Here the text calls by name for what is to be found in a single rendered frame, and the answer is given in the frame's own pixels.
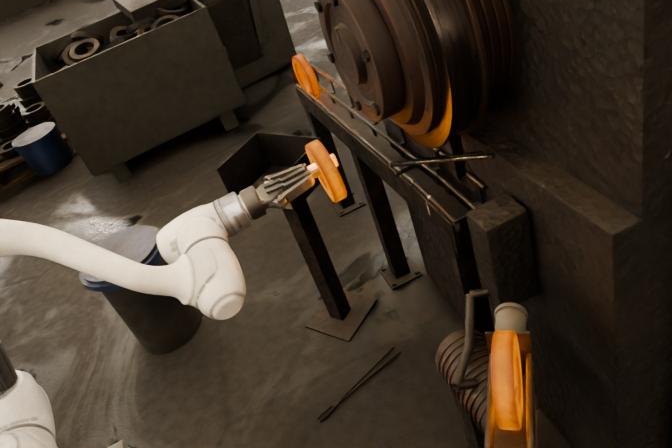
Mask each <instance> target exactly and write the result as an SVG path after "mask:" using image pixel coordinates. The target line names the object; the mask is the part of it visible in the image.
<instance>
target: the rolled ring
mask: <svg viewBox="0 0 672 448"><path fill-rule="evenodd" d="M292 65H293V69H294V72H295V75H296V77H297V79H298V82H299V84H300V86H302V87H303V88H304V89H305V90H307V91H308V92H309V93H310V94H311V95H313V96H314V97H315V98H318V97H319V96H320V88H319V84H318V81H317V78H316V76H315V73H314V71H313V69H312V67H311V65H310V64H309V62H308V61H307V59H306V58H305V57H304V56H303V55H302V54H298V55H295V56H293V57H292Z"/></svg>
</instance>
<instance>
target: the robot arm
mask: <svg viewBox="0 0 672 448"><path fill-rule="evenodd" d="M320 175H322V174H321V173H320V171H319V169H318V167H317V166H316V164H315V163H313V164H311V165H309V166H306V164H305V163H304V164H303V165H302V164H299V165H297V166H294V167H291V168H289V169H286V170H284V171H281V172H278V173H276V174H273V175H267V176H265V177H264V180H265V182H264V184H261V185H260V186H259V187H258V188H256V189H255V188H254V187H253V186H249V187H247V188H245V189H243V190H242V191H240V193H239V195H238V196H237V194H236V193H235V192H231V193H229V194H227V195H225V196H223V197H222V198H220V199H217V200H215V201H214V202H212V203H209V204H206V205H201V206H198V207H196V208H193V209H191V210H189V211H187V212H185V213H183V214H182V215H180V216H178V217H177V218H175V219H174V220H172V221H171V222H170V223H168V224H167V225H166V226H164V227H163V228H162V229H161V230H160V231H159V232H158V234H157V236H156V243H157V247H158V250H159V252H160V254H161V256H162V258H163V259H164V261H165V262H166V263H168V264H170V265H166V266H149V265H144V264H141V263H138V262H135V261H132V260H130V259H127V258H125V257H123V256H120V255H118V254H115V253H113V252H111V251H108V250H106V249H104V248H101V247H99V246H97V245H94V244H92V243H90V242H87V241H85V240H83V239H80V238H78V237H76V236H73V235H71V234H68V233H66V232H63V231H61V230H58V229H55V228H51V227H48V226H44V225H40V224H35V223H30V222H23V221H15V220H7V219H0V257H1V256H7V255H30V256H36V257H41V258H44V259H48V260H51V261H54V262H57V263H59V264H62V265H65V266H67V267H70V268H73V269H75V270H78V271H81V272H83V273H86V274H89V275H91V276H94V277H97V278H99V279H102V280H105V281H107V282H110V283H113V284H116V285H118V286H121V287H124V288H127V289H130V290H133V291H137V292H141V293H147V294H154V295H165V296H173V297H175V298H177V299H179V300H180V301H181V303H182V304H184V305H186V304H187V305H191V306H194V307H195V308H197V309H200V311H201V312H202V313H203V314H204V315H206V316H207V317H209V318H211V319H214V320H225V319H228V318H231V317H232V316H234V315H235V314H237V313H238V312H239V310H240V309H241V307H242V305H243V303H244V299H245V295H246V285H245V279H244V276H243V272H242V269H241V267H240V264H239V262H238V259H237V257H236V255H235V254H234V252H233V251H232V249H231V248H230V246H229V243H228V238H230V237H231V236H233V235H236V234H237V233H239V232H241V231H242V230H244V229H246V228H248V227H250V226H251V225H252V222H251V219H253V220H257V219H259V218H260V217H262V216H264V215H266V214H267V211H266V209H268V208H271V207H274V206H275V205H277V206H280V208H281V209H284V208H285V207H286V206H287V205H288V204H289V203H290V202H291V201H293V200H294V199H295V198H297V197H298V196H300V195H301V194H302V193H304V192H305V191H307V190H308V189H309V188H311V187H312V186H313V185H314V183H315V180H314V179H315V178H316V177H318V176H320ZM0 448H58V447H57V445H56V441H55V424H54V417H53V412H52V408H51V404H50V401H49V398H48V396H47V394H46V392H45V391H44V390H43V388H42V387H41V386H39V385H38V384H37V383H36V381H35V380H34V378H33V377H32V376H31V375H30V374H29V373H27V372H24V371H18V370H15V369H14V367H13V365H12V363H11V361H10V359H9V357H8V355H7V353H6V351H5V350H4V348H3V346H2V344H1V342H0Z"/></svg>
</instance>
